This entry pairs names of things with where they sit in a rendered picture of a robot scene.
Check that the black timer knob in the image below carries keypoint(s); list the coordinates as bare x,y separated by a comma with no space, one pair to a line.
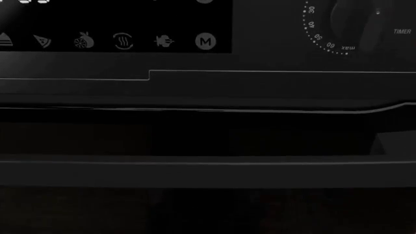
357,22

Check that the black oven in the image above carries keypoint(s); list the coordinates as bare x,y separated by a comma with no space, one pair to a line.
266,83

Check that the black oven display panel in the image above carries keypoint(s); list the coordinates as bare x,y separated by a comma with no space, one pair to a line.
113,24

